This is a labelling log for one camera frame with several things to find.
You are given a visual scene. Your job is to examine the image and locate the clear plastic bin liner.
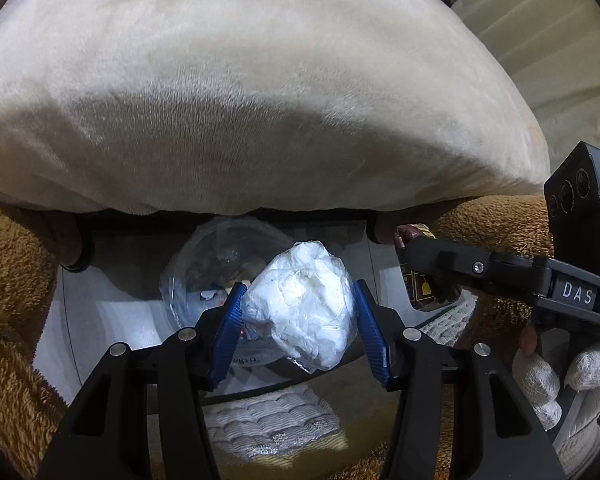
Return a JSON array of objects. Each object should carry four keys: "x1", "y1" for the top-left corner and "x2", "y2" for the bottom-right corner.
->
[{"x1": 159, "y1": 214, "x2": 293, "y2": 331}]

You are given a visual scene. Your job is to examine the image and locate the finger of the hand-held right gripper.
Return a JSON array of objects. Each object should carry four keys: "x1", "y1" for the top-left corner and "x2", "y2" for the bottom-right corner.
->
[{"x1": 399, "y1": 236, "x2": 553, "y2": 307}]

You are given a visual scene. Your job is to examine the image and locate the white quilted mat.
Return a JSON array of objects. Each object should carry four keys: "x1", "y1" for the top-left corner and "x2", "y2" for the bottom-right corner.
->
[{"x1": 202, "y1": 292, "x2": 479, "y2": 462}]

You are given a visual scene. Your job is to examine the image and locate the dark red wrapper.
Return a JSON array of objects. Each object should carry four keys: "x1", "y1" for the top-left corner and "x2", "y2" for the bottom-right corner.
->
[{"x1": 394, "y1": 223, "x2": 462, "y2": 311}]

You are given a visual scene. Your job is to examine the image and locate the person's right hand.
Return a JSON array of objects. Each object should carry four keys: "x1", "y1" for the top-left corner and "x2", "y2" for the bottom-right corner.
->
[{"x1": 512, "y1": 321, "x2": 600, "y2": 432}]

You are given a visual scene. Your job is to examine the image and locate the white tissue packet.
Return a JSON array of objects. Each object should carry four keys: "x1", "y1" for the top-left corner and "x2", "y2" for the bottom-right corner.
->
[{"x1": 242, "y1": 241, "x2": 357, "y2": 374}]

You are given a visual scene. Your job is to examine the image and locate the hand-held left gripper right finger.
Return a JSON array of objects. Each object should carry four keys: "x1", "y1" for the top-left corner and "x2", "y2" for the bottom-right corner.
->
[{"x1": 352, "y1": 279, "x2": 567, "y2": 480}]

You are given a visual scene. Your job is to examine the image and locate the white round bin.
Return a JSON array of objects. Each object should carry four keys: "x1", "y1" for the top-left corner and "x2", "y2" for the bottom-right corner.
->
[{"x1": 34, "y1": 208, "x2": 417, "y2": 413}]

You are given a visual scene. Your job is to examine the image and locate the beige plush blanket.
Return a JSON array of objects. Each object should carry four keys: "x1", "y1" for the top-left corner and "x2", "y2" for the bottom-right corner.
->
[{"x1": 0, "y1": 0, "x2": 552, "y2": 217}]

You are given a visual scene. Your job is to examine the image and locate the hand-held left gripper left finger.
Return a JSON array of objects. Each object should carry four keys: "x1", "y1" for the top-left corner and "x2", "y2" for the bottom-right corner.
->
[{"x1": 36, "y1": 281, "x2": 249, "y2": 480}]

